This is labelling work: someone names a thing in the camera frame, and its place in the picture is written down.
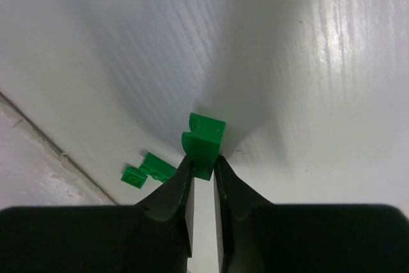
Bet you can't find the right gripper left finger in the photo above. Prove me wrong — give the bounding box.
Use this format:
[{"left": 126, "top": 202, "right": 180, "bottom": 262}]
[{"left": 1, "top": 158, "right": 194, "bottom": 272}]

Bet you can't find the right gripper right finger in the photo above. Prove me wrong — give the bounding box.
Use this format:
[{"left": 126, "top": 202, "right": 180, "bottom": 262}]
[{"left": 214, "top": 157, "right": 408, "bottom": 272}]

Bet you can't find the dark green square plate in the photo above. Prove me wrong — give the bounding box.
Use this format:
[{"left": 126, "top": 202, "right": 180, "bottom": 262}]
[{"left": 121, "top": 166, "right": 148, "bottom": 189}]

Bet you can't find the dark green narrow plate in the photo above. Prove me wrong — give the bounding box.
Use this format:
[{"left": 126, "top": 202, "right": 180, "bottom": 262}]
[{"left": 139, "top": 152, "right": 176, "bottom": 183}]

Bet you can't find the dark green long lego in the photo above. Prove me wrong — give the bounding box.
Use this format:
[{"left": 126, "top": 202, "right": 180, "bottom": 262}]
[{"left": 181, "top": 113, "right": 226, "bottom": 181}]

